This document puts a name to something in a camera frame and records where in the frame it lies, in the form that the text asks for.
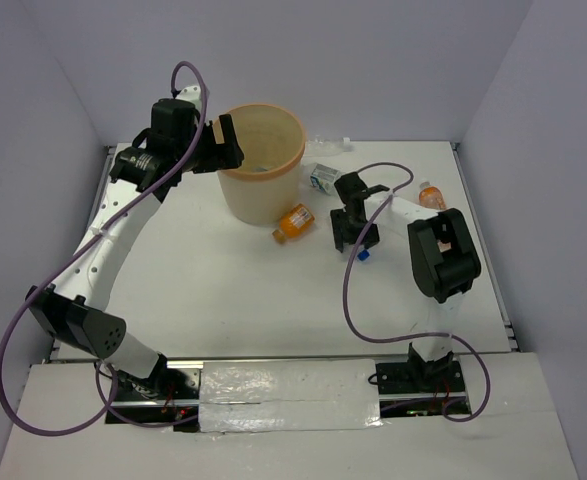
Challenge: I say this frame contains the clear bottle green-white label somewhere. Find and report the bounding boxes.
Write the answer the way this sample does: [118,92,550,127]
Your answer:
[303,163,344,196]

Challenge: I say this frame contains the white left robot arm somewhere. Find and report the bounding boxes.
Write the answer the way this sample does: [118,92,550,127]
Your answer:
[29,86,244,399]

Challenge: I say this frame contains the silver foil covered panel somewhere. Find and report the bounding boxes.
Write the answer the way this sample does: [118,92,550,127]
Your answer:
[198,359,382,433]

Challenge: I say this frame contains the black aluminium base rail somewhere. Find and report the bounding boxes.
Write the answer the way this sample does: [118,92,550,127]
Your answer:
[107,359,470,432]

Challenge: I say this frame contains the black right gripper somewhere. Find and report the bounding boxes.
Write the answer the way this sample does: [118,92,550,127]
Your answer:
[331,208,381,252]

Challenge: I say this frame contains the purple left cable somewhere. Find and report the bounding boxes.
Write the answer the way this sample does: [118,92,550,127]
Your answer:
[0,60,207,439]

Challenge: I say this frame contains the small orange juice bottle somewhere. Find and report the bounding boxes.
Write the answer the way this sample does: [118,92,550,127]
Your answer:
[272,204,315,244]

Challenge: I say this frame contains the tall orange drink bottle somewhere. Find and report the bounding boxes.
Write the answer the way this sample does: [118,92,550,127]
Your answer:
[418,180,447,211]

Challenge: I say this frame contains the beige plastic bin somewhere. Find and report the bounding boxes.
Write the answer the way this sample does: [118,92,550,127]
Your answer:
[217,104,306,225]

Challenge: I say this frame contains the clear crushed bottle back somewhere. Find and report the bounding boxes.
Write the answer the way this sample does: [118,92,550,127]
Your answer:
[305,137,352,157]

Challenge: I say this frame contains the clear bottle blue label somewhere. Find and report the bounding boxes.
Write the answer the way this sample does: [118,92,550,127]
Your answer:
[356,248,370,262]

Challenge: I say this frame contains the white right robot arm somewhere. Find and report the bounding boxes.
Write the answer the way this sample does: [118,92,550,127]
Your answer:
[330,172,481,391]

